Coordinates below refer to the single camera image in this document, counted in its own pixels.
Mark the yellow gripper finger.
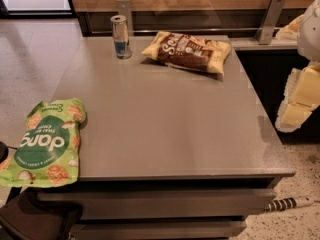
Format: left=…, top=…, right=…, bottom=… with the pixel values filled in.
left=275, top=15, right=303, bottom=40
left=275, top=63, right=320, bottom=133

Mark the silver blue redbull can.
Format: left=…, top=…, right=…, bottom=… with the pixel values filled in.
left=110, top=15, right=132, bottom=59

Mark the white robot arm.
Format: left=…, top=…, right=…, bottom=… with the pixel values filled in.
left=275, top=0, right=320, bottom=133

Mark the yellow brown chip bag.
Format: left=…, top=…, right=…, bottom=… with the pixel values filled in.
left=142, top=31, right=231, bottom=74

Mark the green rice chip bag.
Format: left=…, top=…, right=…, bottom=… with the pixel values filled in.
left=0, top=98, right=86, bottom=188

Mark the upper grey drawer front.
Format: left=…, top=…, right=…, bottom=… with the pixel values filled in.
left=38, top=189, right=275, bottom=220

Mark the grey drawer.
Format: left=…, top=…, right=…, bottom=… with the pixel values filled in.
left=71, top=221, right=246, bottom=240
left=38, top=189, right=275, bottom=220

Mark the lower grey drawer front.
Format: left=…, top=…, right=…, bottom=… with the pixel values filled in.
left=71, top=221, right=246, bottom=240

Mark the dark chair seat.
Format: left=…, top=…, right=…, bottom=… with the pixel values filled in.
left=0, top=189, right=82, bottom=240

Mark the black round object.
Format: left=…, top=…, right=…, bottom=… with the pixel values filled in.
left=0, top=141, right=8, bottom=163

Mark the right metal bracket post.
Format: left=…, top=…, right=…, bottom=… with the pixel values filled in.
left=255, top=0, right=286, bottom=45

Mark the metal bracket post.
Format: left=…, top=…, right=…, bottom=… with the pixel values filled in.
left=116, top=0, right=134, bottom=36
left=255, top=0, right=286, bottom=45

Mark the black white striped cable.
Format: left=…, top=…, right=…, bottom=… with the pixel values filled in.
left=264, top=195, right=315, bottom=213

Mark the left metal bracket post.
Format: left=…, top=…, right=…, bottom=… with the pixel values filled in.
left=116, top=0, right=134, bottom=36

